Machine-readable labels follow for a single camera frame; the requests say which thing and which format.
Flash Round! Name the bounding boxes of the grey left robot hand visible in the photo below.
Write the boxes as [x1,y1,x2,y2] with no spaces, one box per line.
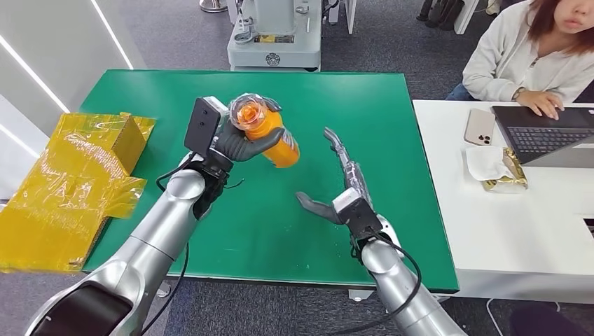
[214,94,285,163]

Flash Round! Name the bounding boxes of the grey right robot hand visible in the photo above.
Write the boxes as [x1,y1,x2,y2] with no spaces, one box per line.
[295,127,375,226]

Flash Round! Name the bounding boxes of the orange plastic bottle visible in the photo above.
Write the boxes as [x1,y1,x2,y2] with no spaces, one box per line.
[228,92,301,169]

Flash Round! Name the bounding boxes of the green table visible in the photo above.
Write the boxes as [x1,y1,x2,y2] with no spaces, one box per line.
[79,69,460,294]

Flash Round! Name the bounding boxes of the white paper tissue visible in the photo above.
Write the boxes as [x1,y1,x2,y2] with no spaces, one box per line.
[465,146,513,182]

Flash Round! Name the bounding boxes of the beige smartphone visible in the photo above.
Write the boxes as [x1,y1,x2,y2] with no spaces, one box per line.
[464,108,497,147]

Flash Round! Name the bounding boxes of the chrome stand base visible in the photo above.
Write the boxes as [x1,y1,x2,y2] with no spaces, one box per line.
[199,0,229,14]

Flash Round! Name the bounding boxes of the white furniture panel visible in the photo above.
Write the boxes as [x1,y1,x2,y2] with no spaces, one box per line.
[328,0,358,36]

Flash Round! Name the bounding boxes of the gold snack wrapper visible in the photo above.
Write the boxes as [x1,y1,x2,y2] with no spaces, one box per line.
[481,147,529,193]

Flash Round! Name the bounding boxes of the yellow taped cardboard box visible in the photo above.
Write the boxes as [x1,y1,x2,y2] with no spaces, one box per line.
[0,112,158,274]

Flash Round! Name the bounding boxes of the black boots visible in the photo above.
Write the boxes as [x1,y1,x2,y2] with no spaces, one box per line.
[416,0,465,34]

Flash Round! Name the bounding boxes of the white desk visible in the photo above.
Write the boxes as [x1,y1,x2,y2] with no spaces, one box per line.
[412,99,594,305]

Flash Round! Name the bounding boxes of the person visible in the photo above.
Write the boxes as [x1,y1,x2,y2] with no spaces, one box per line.
[445,0,594,120]

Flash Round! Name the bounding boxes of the white furniture leg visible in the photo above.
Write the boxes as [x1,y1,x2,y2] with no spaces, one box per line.
[453,0,481,36]

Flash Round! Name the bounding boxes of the dark grey laptop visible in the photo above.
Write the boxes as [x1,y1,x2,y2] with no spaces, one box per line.
[492,106,594,169]

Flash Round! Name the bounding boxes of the person's hand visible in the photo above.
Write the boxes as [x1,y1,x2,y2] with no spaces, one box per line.
[515,90,566,120]

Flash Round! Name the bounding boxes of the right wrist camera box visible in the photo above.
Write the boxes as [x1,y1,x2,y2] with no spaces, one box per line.
[332,187,384,241]

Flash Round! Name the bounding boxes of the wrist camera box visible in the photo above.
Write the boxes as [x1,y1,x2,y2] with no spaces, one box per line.
[332,187,384,241]
[184,96,229,159]

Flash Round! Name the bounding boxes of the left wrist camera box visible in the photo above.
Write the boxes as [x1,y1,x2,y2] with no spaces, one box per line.
[184,96,229,159]

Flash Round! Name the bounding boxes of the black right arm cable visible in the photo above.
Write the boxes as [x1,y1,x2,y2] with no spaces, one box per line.
[324,234,422,336]

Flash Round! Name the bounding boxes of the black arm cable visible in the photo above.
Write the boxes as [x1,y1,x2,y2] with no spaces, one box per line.
[139,153,200,336]
[324,234,422,336]

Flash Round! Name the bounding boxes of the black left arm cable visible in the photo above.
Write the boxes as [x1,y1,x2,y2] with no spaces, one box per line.
[139,153,200,336]

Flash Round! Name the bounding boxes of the white floor cable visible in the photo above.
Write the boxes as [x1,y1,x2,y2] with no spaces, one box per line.
[485,299,505,336]

